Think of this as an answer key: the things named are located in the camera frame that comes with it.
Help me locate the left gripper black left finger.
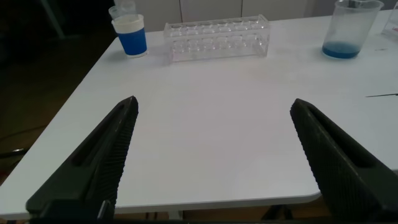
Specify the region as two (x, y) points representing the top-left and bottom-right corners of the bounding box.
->
(25, 95), (139, 220)

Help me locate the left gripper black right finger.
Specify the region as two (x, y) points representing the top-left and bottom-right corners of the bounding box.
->
(289, 98), (398, 223)

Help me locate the test tube with blue pigment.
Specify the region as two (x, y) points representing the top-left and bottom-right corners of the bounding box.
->
(113, 0), (138, 18)

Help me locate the clear glass beaker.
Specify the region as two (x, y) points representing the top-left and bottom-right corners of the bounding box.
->
(322, 0), (385, 60)

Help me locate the metal chair base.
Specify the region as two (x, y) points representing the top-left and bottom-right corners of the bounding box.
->
(0, 147), (29, 160)

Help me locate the blue and white paper cup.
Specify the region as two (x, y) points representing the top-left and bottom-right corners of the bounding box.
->
(111, 14), (149, 59)

